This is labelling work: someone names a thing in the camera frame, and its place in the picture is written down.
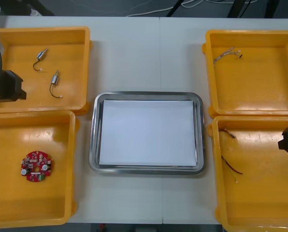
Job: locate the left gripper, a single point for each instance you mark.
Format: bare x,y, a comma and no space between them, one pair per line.
11,83

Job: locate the small metal solenoid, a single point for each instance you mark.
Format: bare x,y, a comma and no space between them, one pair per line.
54,79
40,55

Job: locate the round red circuit board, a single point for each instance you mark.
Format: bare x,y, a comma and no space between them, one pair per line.
36,166

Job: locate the yellow-orange plastic bin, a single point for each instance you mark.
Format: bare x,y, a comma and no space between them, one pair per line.
255,205
71,60
37,205
255,84

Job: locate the white sheet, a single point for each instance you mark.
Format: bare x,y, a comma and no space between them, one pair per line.
146,133

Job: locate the black stand leg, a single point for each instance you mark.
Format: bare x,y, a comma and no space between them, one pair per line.
173,8
234,8

